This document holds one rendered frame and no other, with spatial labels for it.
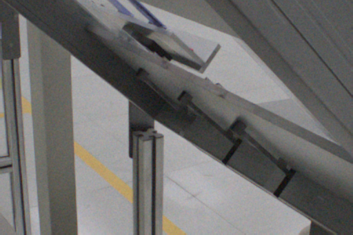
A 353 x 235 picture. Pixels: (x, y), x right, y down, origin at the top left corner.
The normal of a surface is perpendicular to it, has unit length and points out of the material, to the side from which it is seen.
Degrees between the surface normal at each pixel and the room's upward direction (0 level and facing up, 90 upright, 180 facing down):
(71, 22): 90
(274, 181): 47
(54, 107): 90
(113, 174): 0
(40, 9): 90
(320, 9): 90
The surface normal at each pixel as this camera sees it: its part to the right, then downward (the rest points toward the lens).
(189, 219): 0.05, -0.93
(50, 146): 0.63, 0.32
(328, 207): -0.56, -0.50
